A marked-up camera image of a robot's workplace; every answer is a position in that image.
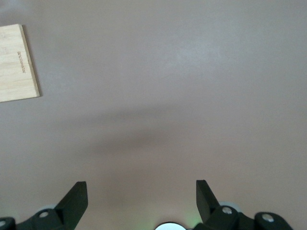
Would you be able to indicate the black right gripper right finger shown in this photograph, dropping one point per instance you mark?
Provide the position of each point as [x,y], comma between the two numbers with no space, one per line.
[206,206]

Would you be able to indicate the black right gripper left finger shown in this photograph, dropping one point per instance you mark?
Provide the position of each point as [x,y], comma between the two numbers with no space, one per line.
[72,206]

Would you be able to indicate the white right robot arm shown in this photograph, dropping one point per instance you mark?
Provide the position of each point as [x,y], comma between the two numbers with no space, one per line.
[171,226]

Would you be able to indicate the brown table mat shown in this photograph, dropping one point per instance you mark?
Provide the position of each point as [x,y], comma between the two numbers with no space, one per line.
[153,95]

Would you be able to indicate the bamboo cutting board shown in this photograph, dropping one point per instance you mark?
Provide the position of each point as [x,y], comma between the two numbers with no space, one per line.
[14,64]

